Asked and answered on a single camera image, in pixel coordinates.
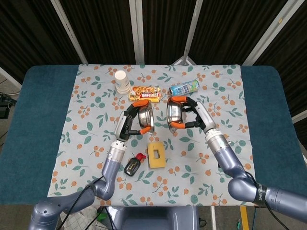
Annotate metal bowl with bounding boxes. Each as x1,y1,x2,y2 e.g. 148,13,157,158
137,102,155,134
166,97,190,133

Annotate floral tablecloth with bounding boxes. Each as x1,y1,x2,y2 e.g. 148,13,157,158
45,63,260,207

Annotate white checked bag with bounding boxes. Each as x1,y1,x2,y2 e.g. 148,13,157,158
58,205,102,230

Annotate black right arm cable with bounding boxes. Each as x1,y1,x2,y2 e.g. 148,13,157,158
246,172,289,230

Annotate yellow orange snack box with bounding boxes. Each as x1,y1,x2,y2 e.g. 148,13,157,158
129,86,162,103

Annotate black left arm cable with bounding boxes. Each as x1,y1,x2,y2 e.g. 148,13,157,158
56,176,106,230

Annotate grey robot torso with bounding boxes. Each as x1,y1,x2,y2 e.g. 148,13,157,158
111,205,200,230

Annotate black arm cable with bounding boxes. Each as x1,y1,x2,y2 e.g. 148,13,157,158
56,176,106,230
246,172,289,230

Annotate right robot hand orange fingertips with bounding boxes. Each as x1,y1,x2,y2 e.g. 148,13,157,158
167,95,218,135

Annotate yellow sponge with hole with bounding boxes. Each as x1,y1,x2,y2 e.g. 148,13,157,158
146,141,167,169

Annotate white paper cup stack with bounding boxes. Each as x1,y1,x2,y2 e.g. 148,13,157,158
114,70,131,95

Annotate black ink bottle red cap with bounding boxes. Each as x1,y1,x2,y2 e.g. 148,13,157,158
123,153,147,177

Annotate dark folding screen white frame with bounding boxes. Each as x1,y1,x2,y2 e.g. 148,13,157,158
0,0,307,120

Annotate black power strip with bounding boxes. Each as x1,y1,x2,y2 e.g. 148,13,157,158
0,93,18,119

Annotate blue drink can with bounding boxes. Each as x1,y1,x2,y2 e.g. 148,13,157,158
168,79,201,99

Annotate teal table cover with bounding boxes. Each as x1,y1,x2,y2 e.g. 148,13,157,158
0,64,307,207

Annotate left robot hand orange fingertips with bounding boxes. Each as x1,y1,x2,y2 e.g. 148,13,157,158
114,100,154,142

